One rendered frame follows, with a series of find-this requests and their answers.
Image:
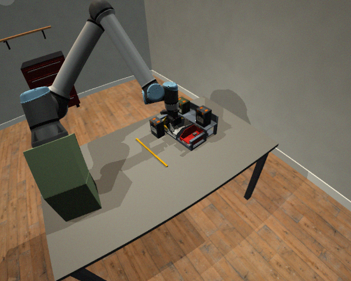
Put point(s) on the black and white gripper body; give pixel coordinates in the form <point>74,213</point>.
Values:
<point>173,117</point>

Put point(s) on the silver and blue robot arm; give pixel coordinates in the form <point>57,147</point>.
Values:
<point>45,106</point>

